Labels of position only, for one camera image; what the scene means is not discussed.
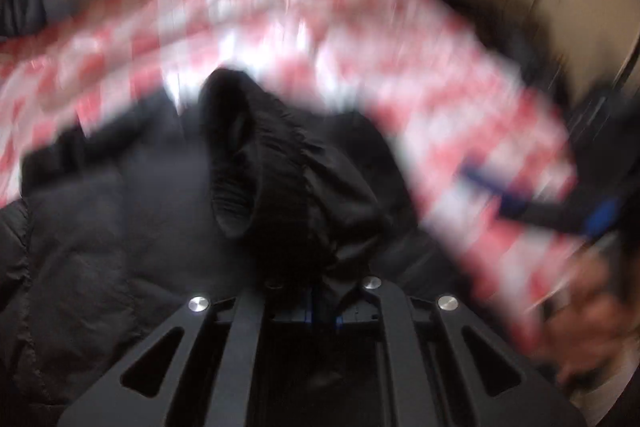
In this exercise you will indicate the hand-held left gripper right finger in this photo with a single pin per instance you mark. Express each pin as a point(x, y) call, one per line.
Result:
point(395, 337)

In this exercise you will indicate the person's right hand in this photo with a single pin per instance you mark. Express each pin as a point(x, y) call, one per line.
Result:
point(585, 317)

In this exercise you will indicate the black puffer jacket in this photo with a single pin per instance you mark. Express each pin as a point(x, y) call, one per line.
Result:
point(150, 207)

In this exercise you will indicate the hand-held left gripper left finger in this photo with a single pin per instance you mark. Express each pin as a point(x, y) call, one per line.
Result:
point(247, 337)

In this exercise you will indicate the red white checkered plastic sheet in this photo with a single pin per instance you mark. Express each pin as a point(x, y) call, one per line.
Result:
point(350, 37)

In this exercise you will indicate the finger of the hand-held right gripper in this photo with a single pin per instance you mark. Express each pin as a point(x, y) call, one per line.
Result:
point(500, 192)

